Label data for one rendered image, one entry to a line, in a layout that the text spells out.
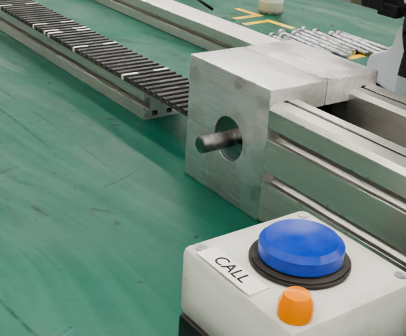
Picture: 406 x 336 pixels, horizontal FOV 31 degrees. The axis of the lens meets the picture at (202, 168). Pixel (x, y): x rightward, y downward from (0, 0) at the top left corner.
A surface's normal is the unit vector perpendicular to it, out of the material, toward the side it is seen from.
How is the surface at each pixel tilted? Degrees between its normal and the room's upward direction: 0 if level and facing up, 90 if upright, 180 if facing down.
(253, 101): 90
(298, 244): 3
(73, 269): 0
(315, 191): 90
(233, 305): 90
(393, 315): 90
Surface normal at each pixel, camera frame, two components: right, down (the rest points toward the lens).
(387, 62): -0.79, 0.04
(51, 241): 0.06, -0.91
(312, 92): 0.58, 0.37
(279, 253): -0.41, -0.46
